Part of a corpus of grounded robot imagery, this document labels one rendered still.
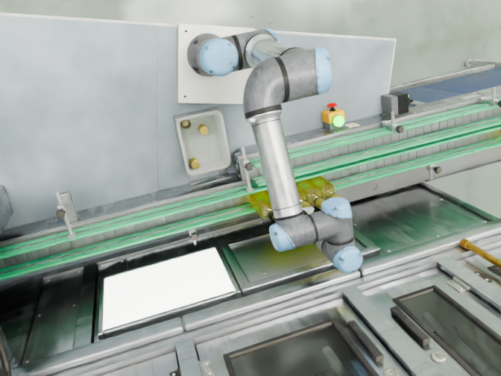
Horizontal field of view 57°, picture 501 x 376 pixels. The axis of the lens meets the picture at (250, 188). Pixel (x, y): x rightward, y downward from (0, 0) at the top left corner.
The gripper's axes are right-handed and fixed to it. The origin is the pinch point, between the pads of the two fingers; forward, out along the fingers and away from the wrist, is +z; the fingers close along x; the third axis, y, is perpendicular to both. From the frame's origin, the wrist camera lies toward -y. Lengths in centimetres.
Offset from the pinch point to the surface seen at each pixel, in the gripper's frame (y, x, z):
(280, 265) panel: -9.1, -13.0, -5.6
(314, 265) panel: 0.1, -12.3, -12.0
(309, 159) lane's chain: 18.8, 7.7, 30.1
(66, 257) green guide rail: -77, -3, 25
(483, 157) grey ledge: 100, -11, 30
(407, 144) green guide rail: 58, 6, 23
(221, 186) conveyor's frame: -17.7, 5.4, 30.6
